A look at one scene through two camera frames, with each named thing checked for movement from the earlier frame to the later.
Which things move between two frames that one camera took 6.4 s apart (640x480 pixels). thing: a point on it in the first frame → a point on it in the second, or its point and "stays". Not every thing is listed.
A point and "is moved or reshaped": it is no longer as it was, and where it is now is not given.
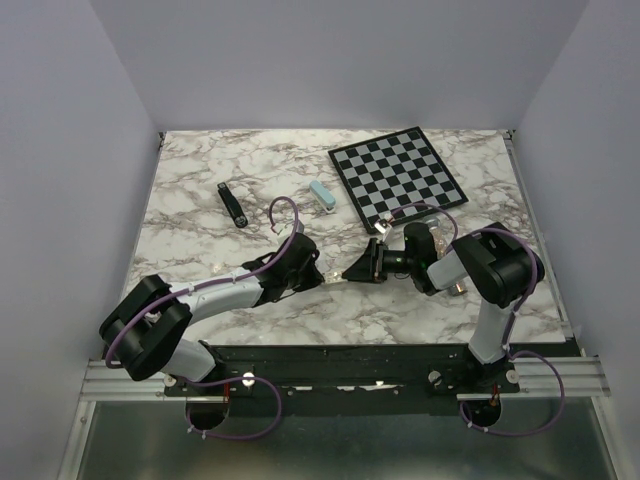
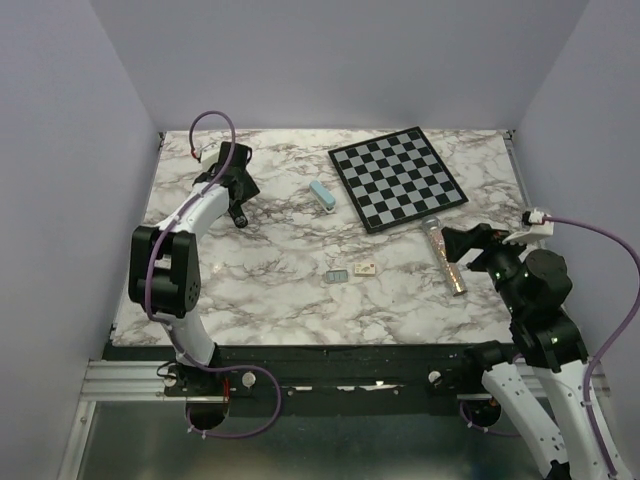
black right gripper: [370, 266] → [458, 241]
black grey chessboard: [399, 176] stays
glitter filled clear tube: [439, 240] stays
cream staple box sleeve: [333, 277] is moved or reshaped
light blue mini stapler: [323, 196] stays
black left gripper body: [305, 280] → [248, 188]
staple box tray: [330, 278] stays
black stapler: [232, 206] stays
